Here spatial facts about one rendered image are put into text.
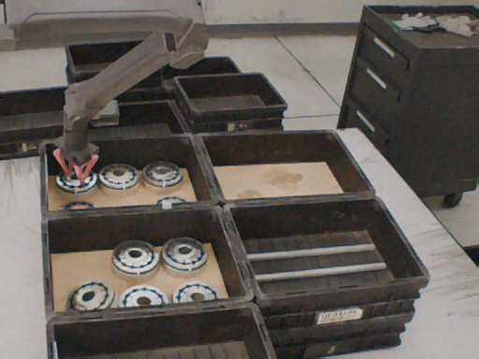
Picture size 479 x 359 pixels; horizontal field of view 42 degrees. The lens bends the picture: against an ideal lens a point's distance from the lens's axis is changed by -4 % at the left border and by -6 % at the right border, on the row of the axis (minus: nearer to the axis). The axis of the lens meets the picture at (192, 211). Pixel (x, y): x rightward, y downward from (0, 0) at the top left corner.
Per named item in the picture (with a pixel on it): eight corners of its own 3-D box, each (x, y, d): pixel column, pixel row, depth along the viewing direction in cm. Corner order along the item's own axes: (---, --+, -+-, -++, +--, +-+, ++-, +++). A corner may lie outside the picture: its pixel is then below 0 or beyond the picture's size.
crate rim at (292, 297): (254, 308, 126) (256, 300, 125) (219, 212, 149) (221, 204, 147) (430, 287, 134) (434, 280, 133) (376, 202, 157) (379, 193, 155)
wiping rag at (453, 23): (448, 37, 262) (451, 30, 259) (420, 17, 278) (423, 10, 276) (501, 35, 269) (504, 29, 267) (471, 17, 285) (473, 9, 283)
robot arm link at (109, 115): (69, 82, 142) (74, 119, 141) (120, 78, 146) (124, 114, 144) (65, 102, 154) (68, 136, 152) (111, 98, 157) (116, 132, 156)
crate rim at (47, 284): (46, 326, 118) (44, 318, 117) (41, 223, 141) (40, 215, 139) (254, 308, 126) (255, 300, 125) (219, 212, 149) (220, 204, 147)
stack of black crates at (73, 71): (74, 162, 292) (72, 73, 264) (65, 128, 314) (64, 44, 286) (160, 153, 303) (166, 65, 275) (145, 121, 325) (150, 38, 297)
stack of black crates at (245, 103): (184, 206, 273) (193, 112, 245) (166, 165, 295) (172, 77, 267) (273, 195, 284) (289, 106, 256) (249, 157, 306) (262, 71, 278)
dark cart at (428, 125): (366, 226, 296) (418, 48, 240) (326, 170, 329) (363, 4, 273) (467, 211, 312) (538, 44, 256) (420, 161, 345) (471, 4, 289)
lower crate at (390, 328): (240, 372, 139) (248, 337, 131) (210, 278, 162) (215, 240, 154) (402, 349, 147) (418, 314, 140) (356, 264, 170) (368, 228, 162)
